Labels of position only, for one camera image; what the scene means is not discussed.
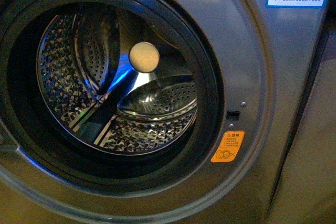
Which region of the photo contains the grey front-load washing machine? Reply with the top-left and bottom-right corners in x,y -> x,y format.
1,0 -> 331,223

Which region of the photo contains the cream round drum hub cap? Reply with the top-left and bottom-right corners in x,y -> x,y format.
129,41 -> 160,73

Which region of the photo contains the black door latch slot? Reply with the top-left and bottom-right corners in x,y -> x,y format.
226,111 -> 240,121

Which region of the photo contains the upper latch screw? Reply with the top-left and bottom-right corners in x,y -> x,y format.
240,101 -> 247,108

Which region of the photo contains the stainless steel perforated drum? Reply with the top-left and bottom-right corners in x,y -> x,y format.
36,3 -> 197,156

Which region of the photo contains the orange warning sticker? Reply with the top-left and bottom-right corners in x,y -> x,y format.
211,131 -> 245,163

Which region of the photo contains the dark rubber door gasket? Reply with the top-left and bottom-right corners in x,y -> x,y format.
1,0 -> 223,198

